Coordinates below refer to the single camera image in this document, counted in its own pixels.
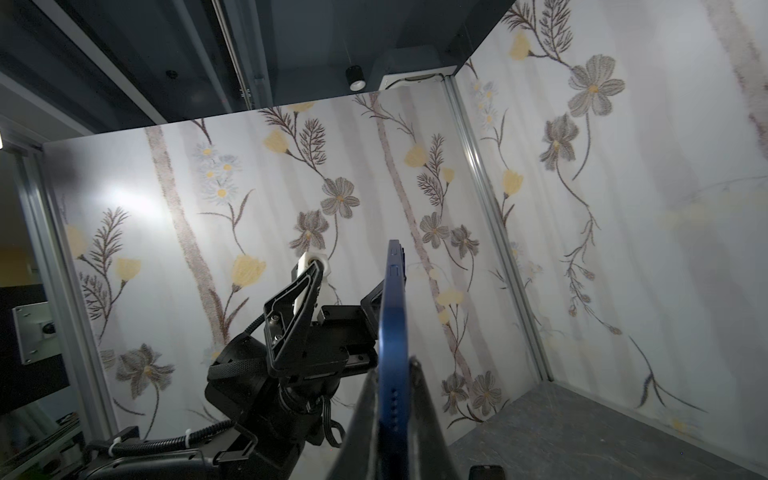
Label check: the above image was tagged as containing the blue-edged black phone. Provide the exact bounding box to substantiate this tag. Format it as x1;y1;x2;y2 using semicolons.
378;239;410;479

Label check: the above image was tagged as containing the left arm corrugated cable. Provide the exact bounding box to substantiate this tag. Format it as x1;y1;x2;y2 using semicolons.
83;419;235;460

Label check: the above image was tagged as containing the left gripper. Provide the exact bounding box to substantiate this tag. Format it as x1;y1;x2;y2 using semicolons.
264;259;384;384

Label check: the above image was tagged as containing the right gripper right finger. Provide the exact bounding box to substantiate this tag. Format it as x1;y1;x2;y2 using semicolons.
409;357;459;479

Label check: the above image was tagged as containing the black ceiling spotlight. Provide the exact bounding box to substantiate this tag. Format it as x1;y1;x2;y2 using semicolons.
345;65;367;92

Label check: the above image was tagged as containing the grey metal wall bracket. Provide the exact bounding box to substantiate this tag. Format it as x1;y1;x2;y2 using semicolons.
12;302;61;365

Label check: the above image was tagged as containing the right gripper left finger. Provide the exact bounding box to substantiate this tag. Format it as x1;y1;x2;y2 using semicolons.
327;370;379;480

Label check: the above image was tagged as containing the black phone case at left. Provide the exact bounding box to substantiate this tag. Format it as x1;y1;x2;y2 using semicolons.
468;464;507;480

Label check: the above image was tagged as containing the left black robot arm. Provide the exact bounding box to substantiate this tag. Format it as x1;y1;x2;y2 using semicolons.
79;259;383;479

